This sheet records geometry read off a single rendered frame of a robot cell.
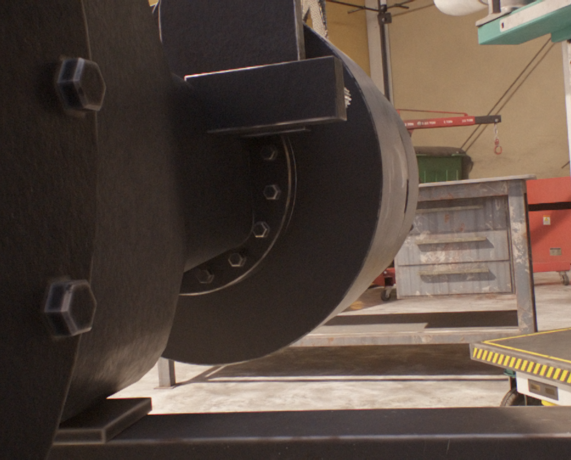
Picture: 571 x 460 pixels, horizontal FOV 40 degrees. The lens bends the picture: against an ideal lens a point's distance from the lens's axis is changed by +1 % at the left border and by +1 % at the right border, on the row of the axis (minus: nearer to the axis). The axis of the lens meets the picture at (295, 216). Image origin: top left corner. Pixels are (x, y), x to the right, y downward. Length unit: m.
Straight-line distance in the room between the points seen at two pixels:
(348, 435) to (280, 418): 0.08
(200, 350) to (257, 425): 0.59
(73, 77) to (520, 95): 9.31
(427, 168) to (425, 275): 5.71
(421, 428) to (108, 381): 0.23
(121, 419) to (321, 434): 0.16
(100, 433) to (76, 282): 0.34
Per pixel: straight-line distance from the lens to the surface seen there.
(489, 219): 3.38
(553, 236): 8.62
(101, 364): 0.58
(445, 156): 9.35
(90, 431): 0.62
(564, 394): 2.30
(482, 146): 9.78
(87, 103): 0.31
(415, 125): 6.84
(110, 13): 0.63
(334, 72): 0.89
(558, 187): 8.51
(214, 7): 1.10
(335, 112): 0.88
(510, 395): 2.60
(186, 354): 1.22
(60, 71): 0.31
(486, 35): 2.64
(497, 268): 3.39
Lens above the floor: 0.80
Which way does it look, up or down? level
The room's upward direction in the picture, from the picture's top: 5 degrees counter-clockwise
